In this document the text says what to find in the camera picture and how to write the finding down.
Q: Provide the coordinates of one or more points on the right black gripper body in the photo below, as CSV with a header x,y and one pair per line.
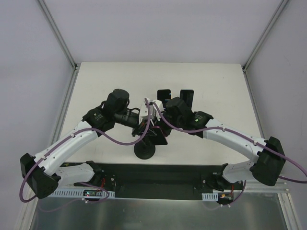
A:
x,y
166,128

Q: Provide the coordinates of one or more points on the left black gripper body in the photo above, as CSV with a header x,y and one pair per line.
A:
x,y
138,129

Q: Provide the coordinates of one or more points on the black round-base phone holder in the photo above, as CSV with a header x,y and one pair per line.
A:
x,y
144,149

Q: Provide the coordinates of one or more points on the black smartphone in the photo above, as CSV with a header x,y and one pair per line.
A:
x,y
164,95
187,96

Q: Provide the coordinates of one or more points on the purple-case smartphone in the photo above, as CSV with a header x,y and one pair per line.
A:
x,y
158,138

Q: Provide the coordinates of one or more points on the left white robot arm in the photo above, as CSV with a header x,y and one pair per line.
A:
x,y
44,172

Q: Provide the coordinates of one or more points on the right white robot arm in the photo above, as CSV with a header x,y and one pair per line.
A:
x,y
264,156

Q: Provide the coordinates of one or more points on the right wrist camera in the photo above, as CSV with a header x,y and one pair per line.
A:
x,y
155,108

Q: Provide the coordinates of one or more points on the right white cable duct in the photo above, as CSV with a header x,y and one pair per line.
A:
x,y
210,196

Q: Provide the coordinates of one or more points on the white cable duct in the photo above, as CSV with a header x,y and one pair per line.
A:
x,y
82,193
210,196

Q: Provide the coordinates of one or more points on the left white cable duct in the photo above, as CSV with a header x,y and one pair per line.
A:
x,y
82,193

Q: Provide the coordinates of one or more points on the aluminium front rail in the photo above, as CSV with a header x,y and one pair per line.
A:
x,y
256,187

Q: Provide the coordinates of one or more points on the left aluminium frame post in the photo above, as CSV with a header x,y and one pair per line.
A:
x,y
56,32

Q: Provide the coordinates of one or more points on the aluminium frame post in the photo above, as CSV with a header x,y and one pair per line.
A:
x,y
56,32
265,33

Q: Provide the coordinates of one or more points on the right aluminium frame post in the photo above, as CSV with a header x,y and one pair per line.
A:
x,y
265,33

